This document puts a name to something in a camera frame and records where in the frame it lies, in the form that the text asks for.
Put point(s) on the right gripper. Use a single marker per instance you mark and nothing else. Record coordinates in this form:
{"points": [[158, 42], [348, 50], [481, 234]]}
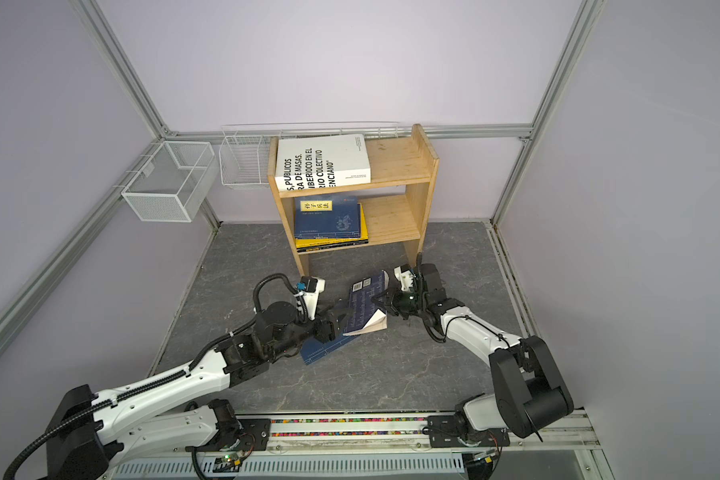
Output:
{"points": [[392, 302]]}

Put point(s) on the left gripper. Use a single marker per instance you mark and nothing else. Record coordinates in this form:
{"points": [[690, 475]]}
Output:
{"points": [[333, 330]]}

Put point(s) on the blue book with yellow label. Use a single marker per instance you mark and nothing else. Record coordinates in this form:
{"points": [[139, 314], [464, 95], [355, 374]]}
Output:
{"points": [[366, 316]]}

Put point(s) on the blue book with barcode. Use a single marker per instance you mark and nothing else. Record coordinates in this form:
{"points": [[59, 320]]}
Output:
{"points": [[327, 217]]}

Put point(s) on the white book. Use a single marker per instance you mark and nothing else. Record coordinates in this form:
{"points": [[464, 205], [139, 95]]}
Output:
{"points": [[322, 162]]}

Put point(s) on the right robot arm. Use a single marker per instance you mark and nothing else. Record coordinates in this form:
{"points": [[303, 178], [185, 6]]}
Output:
{"points": [[529, 392]]}

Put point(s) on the wooden two-tier shelf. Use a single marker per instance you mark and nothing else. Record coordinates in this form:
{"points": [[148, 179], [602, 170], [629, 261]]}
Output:
{"points": [[397, 202]]}

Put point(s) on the white mesh basket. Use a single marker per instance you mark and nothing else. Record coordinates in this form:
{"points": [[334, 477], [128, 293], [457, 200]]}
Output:
{"points": [[173, 182]]}

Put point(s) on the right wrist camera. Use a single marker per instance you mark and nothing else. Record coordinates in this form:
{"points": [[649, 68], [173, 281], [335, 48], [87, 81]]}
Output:
{"points": [[406, 277]]}

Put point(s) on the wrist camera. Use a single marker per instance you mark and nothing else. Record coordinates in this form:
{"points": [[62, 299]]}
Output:
{"points": [[406, 277], [309, 289]]}

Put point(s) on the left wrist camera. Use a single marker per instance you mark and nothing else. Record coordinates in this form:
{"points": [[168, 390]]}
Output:
{"points": [[309, 289]]}

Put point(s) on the aluminium front rail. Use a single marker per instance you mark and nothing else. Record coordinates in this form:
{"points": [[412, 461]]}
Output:
{"points": [[366, 445]]}

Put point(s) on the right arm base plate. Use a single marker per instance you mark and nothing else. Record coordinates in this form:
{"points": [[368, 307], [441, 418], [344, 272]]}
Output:
{"points": [[451, 431]]}

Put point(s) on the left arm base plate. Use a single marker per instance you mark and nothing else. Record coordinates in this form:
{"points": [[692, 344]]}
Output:
{"points": [[245, 435]]}

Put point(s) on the white wire rack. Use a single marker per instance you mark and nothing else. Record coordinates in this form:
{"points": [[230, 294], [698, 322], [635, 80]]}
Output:
{"points": [[244, 151]]}

